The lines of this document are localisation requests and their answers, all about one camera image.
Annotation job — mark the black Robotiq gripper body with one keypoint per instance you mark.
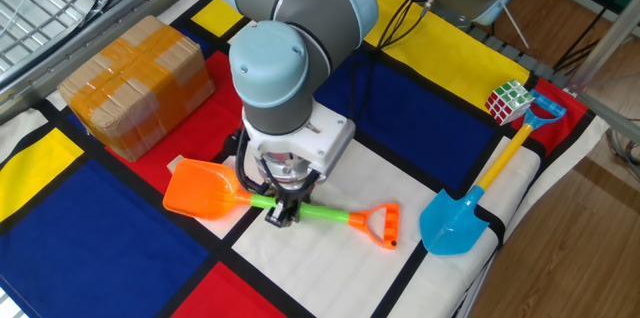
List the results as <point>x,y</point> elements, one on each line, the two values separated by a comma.
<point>287,198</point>

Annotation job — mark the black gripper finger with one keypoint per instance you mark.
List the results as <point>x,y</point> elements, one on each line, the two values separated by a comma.
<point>282,215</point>
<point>307,193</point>

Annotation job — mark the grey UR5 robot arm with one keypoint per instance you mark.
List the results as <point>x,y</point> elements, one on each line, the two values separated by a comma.
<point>270,68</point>

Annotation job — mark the Mondrian pattern tablecloth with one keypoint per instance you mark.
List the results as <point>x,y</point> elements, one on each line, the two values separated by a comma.
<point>425,123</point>

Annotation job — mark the taped cardboard box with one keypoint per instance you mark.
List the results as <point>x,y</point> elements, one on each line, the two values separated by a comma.
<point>130,83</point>

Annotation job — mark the Rubik's cube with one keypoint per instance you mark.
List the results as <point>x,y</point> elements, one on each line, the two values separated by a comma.
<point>507,103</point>

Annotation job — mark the aluminium frame post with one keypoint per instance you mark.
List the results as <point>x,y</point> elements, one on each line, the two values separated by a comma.
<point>605,40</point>

